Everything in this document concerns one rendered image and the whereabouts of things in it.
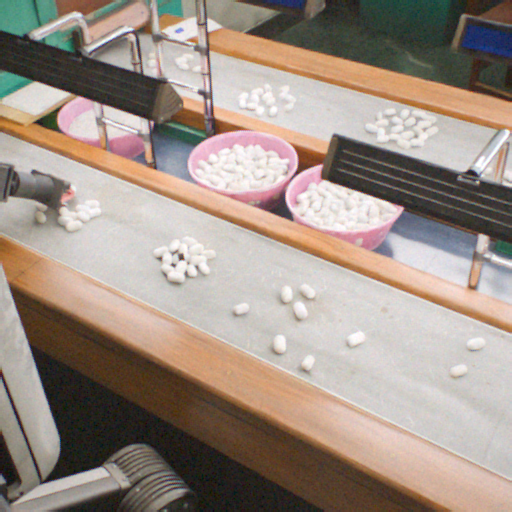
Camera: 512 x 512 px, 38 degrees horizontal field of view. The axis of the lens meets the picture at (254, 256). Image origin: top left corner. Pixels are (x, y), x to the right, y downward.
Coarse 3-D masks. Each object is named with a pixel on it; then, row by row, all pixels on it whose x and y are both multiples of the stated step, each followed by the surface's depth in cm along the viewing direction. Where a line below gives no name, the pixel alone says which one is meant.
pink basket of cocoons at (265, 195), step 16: (208, 144) 188; (240, 144) 191; (256, 144) 191; (272, 144) 189; (288, 144) 185; (192, 160) 183; (192, 176) 176; (288, 176) 174; (224, 192) 171; (240, 192) 170; (256, 192) 171; (272, 192) 174
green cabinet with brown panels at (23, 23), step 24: (0, 0) 196; (24, 0) 202; (48, 0) 208; (72, 0) 217; (96, 0) 225; (120, 0) 232; (0, 24) 198; (24, 24) 205; (72, 24) 219; (0, 72) 204
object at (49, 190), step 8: (40, 176) 162; (48, 176) 165; (40, 184) 160; (48, 184) 162; (56, 184) 164; (64, 184) 163; (40, 192) 161; (48, 192) 163; (56, 192) 164; (32, 200) 162; (40, 200) 163; (48, 200) 164; (56, 200) 163; (56, 208) 163
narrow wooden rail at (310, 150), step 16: (176, 112) 204; (192, 112) 201; (224, 112) 199; (224, 128) 197; (240, 128) 194; (256, 128) 192; (272, 128) 192; (224, 144) 201; (304, 144) 186; (320, 144) 185; (304, 160) 188; (320, 160) 184; (448, 224) 173
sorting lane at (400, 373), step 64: (128, 192) 176; (64, 256) 159; (128, 256) 159; (256, 256) 157; (192, 320) 144; (256, 320) 143; (320, 320) 142; (384, 320) 142; (448, 320) 141; (320, 384) 131; (384, 384) 130; (448, 384) 130; (448, 448) 120
